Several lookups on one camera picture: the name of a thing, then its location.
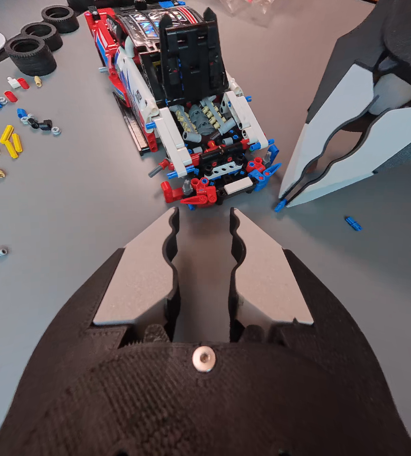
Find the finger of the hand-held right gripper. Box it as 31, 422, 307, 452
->
286, 76, 411, 208
278, 64, 375, 201

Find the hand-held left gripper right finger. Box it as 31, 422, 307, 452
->
229, 207, 315, 342

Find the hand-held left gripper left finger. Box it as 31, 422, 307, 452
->
93, 207, 181, 339

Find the clear plastic bag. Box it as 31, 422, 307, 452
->
220, 0, 300, 28

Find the toy brick race car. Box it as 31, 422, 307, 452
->
84, 0, 282, 213

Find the black toy tyre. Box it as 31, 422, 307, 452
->
4, 36, 57, 76
42, 4, 80, 34
21, 22, 63, 50

